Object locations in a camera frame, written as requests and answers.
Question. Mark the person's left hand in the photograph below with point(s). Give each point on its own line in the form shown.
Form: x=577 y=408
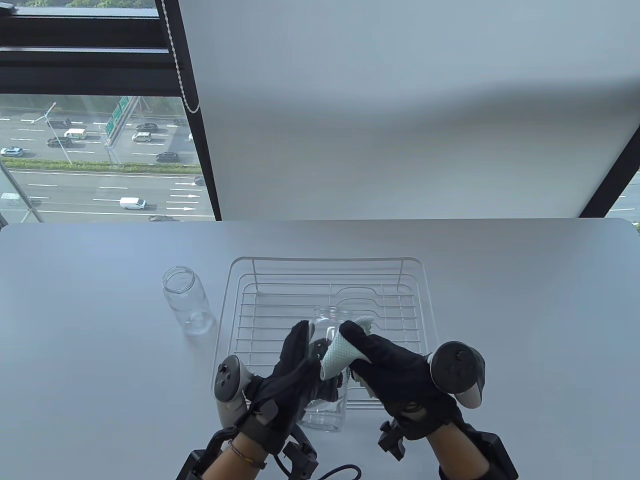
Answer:
x=280 y=395

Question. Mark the person's right hand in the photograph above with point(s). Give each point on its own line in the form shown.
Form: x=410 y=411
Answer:
x=400 y=380

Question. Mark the clear glass water cup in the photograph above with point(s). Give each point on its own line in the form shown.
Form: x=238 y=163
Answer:
x=327 y=415
x=187 y=300

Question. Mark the dark grey handheld controller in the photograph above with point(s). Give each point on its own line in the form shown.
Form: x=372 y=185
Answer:
x=457 y=367
x=227 y=382

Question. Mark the green fish scale cleaning cloth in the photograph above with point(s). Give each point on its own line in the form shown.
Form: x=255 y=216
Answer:
x=337 y=352

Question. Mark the person's right forearm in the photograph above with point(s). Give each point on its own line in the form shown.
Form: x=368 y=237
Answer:
x=460 y=452

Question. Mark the person's left forearm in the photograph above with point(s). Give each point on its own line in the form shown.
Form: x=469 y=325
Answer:
x=230 y=462

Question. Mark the white roller blind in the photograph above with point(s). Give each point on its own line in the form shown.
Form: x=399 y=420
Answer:
x=400 y=100

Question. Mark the black slanted window bar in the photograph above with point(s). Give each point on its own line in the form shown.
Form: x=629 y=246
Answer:
x=612 y=185

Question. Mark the green highway sign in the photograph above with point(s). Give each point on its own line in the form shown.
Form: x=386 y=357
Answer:
x=119 y=112

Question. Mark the black window frame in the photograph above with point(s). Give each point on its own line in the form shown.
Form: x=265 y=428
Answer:
x=75 y=60

